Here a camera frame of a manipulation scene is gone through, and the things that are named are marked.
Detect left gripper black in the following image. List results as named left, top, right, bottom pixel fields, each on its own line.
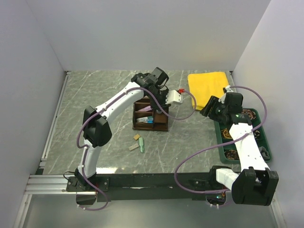
left=147, top=88, right=172, bottom=111

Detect pink eraser stick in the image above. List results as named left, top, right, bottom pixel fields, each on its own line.
left=138, top=106, right=152, bottom=112

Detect blue cap white marker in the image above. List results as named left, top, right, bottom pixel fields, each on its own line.
left=136, top=116, right=153, bottom=124

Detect brown wooden desk organizer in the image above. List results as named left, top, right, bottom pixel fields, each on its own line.
left=133, top=97, right=169, bottom=132

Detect beige rectangular eraser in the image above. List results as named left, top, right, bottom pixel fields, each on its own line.
left=129, top=143, right=139, bottom=151

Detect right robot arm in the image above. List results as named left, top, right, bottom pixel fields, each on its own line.
left=200, top=92, right=279, bottom=206

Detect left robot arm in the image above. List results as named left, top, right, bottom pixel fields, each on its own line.
left=75, top=67, right=169, bottom=191

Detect yellow folded cloth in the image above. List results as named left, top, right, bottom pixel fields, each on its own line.
left=188, top=72, right=229, bottom=111

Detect yellow rubber bands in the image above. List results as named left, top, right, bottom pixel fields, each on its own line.
left=221, top=128, right=232, bottom=139

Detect dark binder clips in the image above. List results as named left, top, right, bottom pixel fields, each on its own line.
left=242, top=109, right=256, bottom=120

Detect green compartment tray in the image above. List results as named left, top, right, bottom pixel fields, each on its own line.
left=214, top=108, right=272, bottom=164

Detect brown rubber bands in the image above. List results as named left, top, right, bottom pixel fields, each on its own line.
left=224, top=150, right=239, bottom=161

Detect grey black clip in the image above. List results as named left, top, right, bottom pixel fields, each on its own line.
left=259, top=146, right=271, bottom=161

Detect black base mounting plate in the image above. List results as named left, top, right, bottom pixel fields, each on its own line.
left=66, top=172, right=227, bottom=205

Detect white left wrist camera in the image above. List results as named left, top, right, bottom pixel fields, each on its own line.
left=166, top=90, right=183, bottom=105

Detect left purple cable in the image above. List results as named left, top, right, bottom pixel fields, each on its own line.
left=76, top=86, right=197, bottom=211

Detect purple cable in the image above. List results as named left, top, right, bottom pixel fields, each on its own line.
left=76, top=86, right=197, bottom=211
left=175, top=85, right=268, bottom=207

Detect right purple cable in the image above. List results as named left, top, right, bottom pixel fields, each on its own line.
left=175, top=85, right=268, bottom=207

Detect white aluminium table rail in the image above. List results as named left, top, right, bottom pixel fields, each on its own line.
left=38, top=71, right=71, bottom=169

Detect front aluminium frame rail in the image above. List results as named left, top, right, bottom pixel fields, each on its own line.
left=25, top=174, right=276, bottom=194

